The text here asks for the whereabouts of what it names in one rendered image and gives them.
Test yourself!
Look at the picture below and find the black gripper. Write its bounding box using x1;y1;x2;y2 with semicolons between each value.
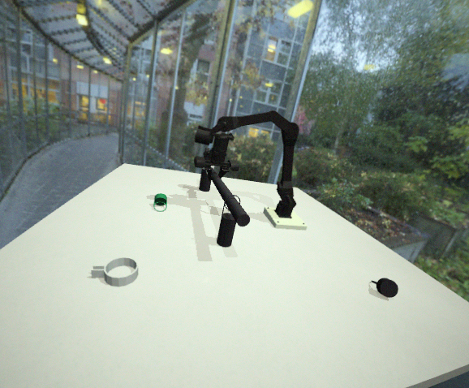
194;147;239;181

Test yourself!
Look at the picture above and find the grey metal ring clamp with tab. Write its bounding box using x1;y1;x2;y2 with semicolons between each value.
91;257;138;287

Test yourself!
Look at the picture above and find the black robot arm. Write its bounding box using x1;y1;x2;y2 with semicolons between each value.
195;110;299;219

